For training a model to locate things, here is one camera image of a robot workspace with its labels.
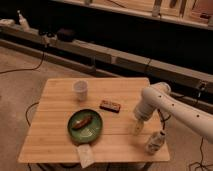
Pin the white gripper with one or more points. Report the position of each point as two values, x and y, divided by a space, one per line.
143 112

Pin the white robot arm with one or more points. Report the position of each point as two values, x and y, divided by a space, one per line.
157 96

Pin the small clear bottle on table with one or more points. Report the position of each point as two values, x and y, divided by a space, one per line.
155 142

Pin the wooden table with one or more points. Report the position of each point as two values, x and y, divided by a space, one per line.
105 120

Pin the green frying pan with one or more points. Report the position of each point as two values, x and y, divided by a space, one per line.
84 137

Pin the brown sausage in pan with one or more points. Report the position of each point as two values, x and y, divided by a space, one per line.
82 123

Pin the black round object on ledge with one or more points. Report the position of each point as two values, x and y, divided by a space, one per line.
66 35

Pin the white spray bottle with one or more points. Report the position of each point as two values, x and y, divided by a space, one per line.
23 21

